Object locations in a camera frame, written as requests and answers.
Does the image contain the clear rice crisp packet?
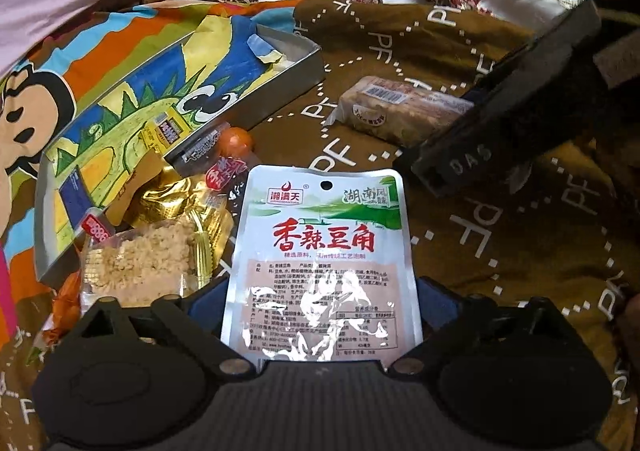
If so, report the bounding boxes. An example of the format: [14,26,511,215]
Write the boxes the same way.
[80,218,213,310]

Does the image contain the brown bread bar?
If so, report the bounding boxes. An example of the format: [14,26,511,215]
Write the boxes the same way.
[326,76,473,148]

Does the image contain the gold foil snack packet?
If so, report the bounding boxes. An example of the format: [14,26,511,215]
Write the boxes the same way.
[125,174,233,294]

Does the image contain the white spicy bean snack pouch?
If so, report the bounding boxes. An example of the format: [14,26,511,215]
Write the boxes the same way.
[220,165,423,367]

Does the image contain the small clear dark snack packet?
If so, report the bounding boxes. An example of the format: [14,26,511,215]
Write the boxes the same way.
[174,122,230,177]

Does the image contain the small orange tangerine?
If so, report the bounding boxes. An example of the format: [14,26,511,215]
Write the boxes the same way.
[217,127,254,158]

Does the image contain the metal tray with dinosaur lining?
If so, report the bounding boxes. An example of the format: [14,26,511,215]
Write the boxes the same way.
[35,15,323,289]

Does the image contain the orange sausage snack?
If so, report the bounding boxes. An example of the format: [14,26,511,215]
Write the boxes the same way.
[42,272,81,346]

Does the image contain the brown cartoon monkey blanket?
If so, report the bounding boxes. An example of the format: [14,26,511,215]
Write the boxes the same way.
[1,0,639,450]

